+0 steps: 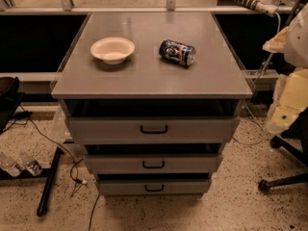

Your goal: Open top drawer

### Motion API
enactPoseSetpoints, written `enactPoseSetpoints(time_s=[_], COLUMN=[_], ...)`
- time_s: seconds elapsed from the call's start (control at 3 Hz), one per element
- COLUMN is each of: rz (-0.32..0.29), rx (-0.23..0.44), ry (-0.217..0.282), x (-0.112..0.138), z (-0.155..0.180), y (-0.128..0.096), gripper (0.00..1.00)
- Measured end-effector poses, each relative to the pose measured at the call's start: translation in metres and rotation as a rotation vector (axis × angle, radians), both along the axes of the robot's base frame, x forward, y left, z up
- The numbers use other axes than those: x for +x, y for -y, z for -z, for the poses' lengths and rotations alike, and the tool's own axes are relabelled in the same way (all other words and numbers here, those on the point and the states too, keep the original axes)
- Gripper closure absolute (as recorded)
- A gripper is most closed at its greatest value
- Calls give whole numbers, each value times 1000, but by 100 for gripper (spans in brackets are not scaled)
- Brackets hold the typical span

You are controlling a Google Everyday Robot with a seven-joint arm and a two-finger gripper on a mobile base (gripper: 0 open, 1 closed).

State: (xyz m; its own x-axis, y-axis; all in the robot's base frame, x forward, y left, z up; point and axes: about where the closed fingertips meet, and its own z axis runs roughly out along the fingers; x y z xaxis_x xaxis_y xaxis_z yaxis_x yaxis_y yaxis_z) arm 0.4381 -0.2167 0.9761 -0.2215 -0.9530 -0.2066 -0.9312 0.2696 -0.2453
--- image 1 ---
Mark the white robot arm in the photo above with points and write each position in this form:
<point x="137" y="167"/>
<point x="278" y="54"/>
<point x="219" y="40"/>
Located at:
<point x="290" y="96"/>

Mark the clear plastic bottle left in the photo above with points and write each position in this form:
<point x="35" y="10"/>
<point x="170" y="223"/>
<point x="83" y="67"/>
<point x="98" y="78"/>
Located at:
<point x="10" y="165"/>

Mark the grey top drawer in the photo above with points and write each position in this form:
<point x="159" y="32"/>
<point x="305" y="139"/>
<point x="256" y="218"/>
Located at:
<point x="150" y="130"/>

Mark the grey drawer cabinet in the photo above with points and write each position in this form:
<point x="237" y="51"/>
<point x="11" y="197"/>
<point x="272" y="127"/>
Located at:
<point x="148" y="85"/>

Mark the white power strip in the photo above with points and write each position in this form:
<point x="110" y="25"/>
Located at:
<point x="260" y="6"/>

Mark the grey bottom drawer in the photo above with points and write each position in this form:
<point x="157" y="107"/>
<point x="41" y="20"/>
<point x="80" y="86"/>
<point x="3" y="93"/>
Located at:
<point x="144" y="188"/>

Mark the grey drawer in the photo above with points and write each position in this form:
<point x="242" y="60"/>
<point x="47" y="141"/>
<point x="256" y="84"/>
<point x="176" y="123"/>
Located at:
<point x="144" y="188"/>
<point x="145" y="164"/>
<point x="150" y="130"/>

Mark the black floor stand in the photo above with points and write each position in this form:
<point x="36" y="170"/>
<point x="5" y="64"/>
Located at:
<point x="48" y="174"/>

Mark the blue soda can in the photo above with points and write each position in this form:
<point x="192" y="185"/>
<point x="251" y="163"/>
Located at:
<point x="177" y="52"/>

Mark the black office chair base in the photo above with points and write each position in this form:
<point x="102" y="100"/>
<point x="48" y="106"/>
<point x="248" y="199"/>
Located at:
<point x="292" y="165"/>

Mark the clear plastic bottle right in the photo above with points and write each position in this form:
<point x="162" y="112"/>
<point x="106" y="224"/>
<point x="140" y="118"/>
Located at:
<point x="31" y="164"/>

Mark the clear plastic bottle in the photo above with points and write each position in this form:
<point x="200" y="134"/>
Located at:
<point x="10" y="165"/>
<point x="31" y="164"/>

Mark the white paper bowl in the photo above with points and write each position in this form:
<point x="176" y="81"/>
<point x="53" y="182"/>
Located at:
<point x="112" y="50"/>

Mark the grey middle drawer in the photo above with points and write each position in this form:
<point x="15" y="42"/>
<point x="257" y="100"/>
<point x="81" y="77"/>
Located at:
<point x="145" y="164"/>

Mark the black bag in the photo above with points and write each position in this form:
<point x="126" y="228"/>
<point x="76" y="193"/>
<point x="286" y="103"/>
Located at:
<point x="10" y="98"/>

